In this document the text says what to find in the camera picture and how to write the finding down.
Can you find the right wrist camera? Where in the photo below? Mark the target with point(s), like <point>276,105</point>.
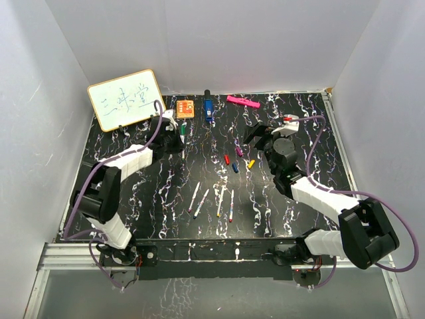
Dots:
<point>290,126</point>

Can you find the red marker pen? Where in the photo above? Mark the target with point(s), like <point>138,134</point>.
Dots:
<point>230,216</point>

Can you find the purple marker pen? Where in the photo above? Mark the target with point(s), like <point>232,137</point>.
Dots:
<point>194,196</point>

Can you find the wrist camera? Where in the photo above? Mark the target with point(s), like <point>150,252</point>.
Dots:
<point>290,126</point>
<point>168,120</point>

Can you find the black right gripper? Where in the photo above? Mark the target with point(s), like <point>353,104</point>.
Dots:
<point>259,131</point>

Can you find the yellow marker pen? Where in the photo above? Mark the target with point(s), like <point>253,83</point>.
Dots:
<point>220,201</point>

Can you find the small orange notebook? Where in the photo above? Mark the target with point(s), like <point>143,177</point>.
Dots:
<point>185,109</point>

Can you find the green marker pen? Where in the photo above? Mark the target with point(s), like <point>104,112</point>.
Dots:
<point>182,136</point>

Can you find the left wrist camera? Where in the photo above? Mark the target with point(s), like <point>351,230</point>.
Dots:
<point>168,120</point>

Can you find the blue marker pen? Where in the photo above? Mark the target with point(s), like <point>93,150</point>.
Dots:
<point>197,211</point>

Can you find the purple pen cap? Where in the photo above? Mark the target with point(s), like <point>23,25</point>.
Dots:
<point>239,151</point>

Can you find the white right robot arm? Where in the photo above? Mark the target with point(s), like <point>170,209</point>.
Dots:
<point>365,234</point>

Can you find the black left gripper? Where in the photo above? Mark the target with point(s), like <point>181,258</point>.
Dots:
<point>178,148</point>

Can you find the pink plastic clip bar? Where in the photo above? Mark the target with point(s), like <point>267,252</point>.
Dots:
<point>243,101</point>

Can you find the small yellow-framed whiteboard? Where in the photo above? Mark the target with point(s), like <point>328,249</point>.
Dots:
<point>125,100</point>

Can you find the blue stapler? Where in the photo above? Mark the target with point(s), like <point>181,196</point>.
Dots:
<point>208,106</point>

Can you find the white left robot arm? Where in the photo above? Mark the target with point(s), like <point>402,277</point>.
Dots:
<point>96,194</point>

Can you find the yellow pen cap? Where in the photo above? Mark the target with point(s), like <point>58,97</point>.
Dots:
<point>251,164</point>

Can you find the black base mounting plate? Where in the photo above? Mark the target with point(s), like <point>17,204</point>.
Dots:
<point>280,259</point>

